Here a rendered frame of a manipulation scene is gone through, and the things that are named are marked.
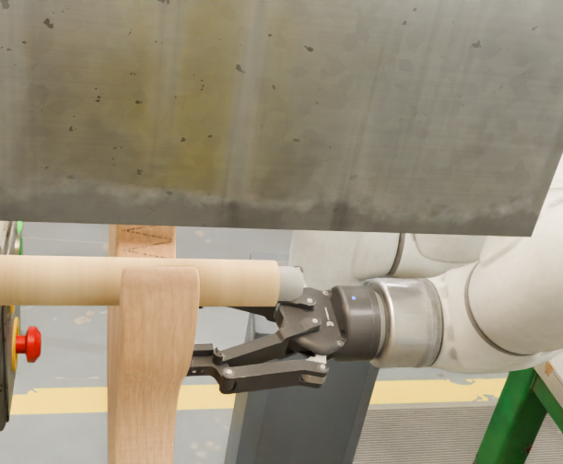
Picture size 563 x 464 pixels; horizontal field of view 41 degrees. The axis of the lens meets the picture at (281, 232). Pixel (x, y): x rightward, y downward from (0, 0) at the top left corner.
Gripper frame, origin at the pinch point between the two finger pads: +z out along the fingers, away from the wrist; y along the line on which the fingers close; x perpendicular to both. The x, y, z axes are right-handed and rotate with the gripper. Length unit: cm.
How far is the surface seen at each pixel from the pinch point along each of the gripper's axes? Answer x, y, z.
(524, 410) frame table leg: -32, 9, -56
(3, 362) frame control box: -9.5, 3.4, 15.0
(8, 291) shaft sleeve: 18.3, -12.3, 11.8
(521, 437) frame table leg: -37, 8, -57
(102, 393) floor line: -130, 83, 2
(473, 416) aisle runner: -128, 69, -108
